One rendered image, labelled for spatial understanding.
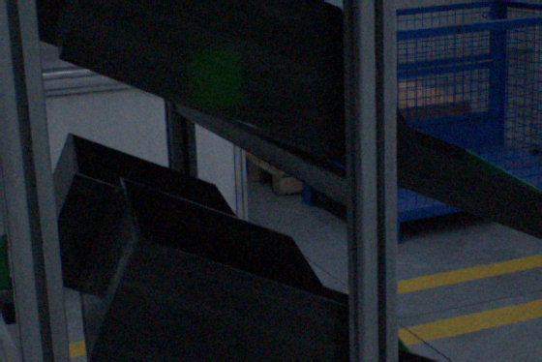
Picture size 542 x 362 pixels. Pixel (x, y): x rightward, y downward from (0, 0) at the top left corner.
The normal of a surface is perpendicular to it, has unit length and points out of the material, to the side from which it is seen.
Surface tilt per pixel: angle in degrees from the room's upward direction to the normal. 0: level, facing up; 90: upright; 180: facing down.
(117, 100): 90
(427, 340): 1
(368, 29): 90
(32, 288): 90
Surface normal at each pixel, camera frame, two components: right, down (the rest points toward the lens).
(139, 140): 0.38, 0.23
